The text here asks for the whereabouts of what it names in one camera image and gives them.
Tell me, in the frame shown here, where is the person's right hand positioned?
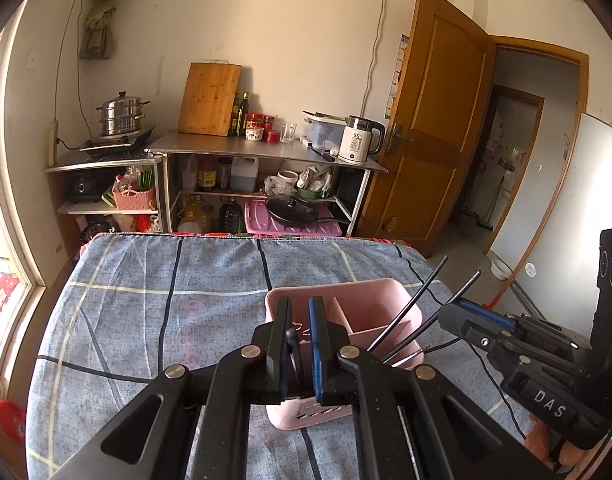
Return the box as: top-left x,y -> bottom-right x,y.
525,412 -> 587,468

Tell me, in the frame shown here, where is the pink storage box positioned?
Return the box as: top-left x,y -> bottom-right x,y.
245,198 -> 343,237

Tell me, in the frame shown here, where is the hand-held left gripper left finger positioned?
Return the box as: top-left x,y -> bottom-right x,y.
50,296 -> 293,480

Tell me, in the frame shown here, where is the silver metal chopstick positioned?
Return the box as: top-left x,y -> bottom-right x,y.
390,350 -> 431,368

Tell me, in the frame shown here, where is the black induction cooker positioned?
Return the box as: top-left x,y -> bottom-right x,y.
80,127 -> 157,153

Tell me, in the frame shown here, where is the steel kitchen table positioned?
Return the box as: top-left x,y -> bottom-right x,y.
146,130 -> 389,238

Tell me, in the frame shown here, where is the wall calendar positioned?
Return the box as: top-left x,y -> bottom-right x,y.
385,34 -> 411,120

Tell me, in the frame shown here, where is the dark cooking oil bottle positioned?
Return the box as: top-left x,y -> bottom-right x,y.
220,196 -> 244,233

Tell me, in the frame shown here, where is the pink woven basket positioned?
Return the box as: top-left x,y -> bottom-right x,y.
112,175 -> 155,211

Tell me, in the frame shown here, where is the black chopstick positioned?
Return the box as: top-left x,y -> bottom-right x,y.
382,270 -> 483,363
367,255 -> 449,353
286,327 -> 305,383

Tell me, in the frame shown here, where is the soy sauce bottle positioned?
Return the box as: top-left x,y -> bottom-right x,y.
197,156 -> 217,192

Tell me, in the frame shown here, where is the yellow cooking oil bottle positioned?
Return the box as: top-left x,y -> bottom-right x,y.
178,194 -> 211,233

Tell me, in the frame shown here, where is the steel steamer pot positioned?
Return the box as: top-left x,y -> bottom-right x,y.
96,91 -> 150,137

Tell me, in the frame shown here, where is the black kitchen appliance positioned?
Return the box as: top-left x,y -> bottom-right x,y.
66,172 -> 99,204

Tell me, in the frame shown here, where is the bamboo cutting board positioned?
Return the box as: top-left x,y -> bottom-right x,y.
178,61 -> 243,137

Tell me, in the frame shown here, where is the wooden door frame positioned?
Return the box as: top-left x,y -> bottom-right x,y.
486,35 -> 589,261

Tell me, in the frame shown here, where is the grey hanging bag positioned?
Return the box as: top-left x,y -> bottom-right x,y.
80,0 -> 119,61

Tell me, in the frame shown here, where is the metal door handle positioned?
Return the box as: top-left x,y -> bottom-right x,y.
386,122 -> 414,153

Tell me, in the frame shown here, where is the white wall cable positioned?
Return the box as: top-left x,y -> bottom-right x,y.
358,0 -> 391,121

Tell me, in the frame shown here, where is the black frying pan with lid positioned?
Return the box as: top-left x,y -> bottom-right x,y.
265,194 -> 351,227

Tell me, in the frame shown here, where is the white plastic jug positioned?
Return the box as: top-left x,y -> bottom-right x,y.
231,156 -> 259,193

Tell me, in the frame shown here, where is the white refrigerator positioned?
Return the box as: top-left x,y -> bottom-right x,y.
486,112 -> 612,331

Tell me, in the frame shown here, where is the thin black wall cable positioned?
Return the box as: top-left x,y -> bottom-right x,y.
53,0 -> 86,123

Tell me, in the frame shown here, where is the brown wooden door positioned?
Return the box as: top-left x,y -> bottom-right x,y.
356,0 -> 497,256

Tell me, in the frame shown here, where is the red patterned mat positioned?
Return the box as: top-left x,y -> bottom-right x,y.
0,270 -> 24,341

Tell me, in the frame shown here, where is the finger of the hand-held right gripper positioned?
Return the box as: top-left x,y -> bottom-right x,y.
457,298 -> 519,332
437,301 -> 513,357

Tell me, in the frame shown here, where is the clear water filter pitcher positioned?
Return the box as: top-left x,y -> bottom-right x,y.
303,110 -> 347,150

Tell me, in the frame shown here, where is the red plastic bag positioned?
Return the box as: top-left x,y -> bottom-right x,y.
0,397 -> 26,446

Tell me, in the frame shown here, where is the white electric kettle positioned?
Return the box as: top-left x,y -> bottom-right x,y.
338,115 -> 387,166

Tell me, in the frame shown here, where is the grey metal shelf rack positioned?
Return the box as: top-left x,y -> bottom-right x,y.
44,155 -> 165,233

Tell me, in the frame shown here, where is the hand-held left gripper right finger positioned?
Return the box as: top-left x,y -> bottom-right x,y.
308,296 -> 562,480

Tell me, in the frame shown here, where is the blue checked tablecloth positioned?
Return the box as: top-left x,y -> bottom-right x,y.
26,232 -> 542,480

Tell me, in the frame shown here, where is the pink plastic utensil basket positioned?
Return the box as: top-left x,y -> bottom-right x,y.
264,277 -> 427,432

